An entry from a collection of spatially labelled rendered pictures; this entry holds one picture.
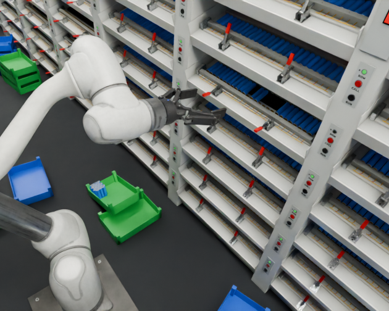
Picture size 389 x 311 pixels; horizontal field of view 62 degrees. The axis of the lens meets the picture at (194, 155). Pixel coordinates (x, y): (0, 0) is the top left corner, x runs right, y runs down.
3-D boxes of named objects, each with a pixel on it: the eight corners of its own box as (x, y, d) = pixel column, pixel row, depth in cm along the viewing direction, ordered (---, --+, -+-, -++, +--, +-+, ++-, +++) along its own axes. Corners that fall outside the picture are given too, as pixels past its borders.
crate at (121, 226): (118, 245, 176) (117, 237, 171) (99, 221, 186) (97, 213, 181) (161, 216, 192) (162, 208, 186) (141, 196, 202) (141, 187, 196)
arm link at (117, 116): (158, 126, 82) (138, 81, 84) (104, 139, 72) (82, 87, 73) (140, 142, 90) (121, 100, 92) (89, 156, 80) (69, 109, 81)
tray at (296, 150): (303, 166, 111) (307, 150, 103) (188, 87, 141) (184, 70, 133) (338, 131, 117) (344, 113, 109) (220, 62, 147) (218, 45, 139)
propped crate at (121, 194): (89, 195, 199) (84, 184, 195) (117, 180, 210) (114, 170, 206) (112, 216, 178) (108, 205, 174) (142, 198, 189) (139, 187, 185)
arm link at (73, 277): (63, 323, 117) (46, 299, 102) (55, 278, 129) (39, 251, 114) (107, 305, 123) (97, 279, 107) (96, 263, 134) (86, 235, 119)
